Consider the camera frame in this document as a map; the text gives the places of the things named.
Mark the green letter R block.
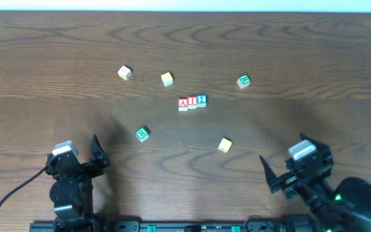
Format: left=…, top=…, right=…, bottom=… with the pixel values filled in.
left=237, top=74, right=251, bottom=89

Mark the yellow top wooden block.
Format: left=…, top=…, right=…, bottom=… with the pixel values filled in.
left=161, top=72, right=173, bottom=86

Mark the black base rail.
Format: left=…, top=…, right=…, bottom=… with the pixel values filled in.
left=29, top=220, right=318, bottom=232

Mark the green number 2 block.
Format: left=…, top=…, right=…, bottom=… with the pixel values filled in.
left=135, top=127, right=149, bottom=142

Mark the cream yellow picture block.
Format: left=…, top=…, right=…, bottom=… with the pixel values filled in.
left=117, top=66, right=132, bottom=81

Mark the red letter A block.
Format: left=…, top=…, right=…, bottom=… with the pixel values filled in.
left=178, top=98, right=188, bottom=111

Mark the left black cable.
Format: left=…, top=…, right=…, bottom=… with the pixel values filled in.
left=0, top=166, right=48, bottom=232

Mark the blue number 2 block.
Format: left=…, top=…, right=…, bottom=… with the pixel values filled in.
left=196, top=94, right=207, bottom=108

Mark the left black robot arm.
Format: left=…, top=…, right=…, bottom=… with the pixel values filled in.
left=45, top=135, right=111, bottom=231

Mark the red letter I block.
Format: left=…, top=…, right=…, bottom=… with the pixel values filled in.
left=187, top=96, right=198, bottom=110

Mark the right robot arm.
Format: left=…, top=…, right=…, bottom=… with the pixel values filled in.
left=260, top=133, right=371, bottom=231

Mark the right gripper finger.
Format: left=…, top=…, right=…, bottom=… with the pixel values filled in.
left=259, top=155, right=277, bottom=193
left=299, top=133, right=321, bottom=148

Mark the yellow block near right arm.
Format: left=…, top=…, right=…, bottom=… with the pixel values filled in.
left=218, top=138, right=232, bottom=153

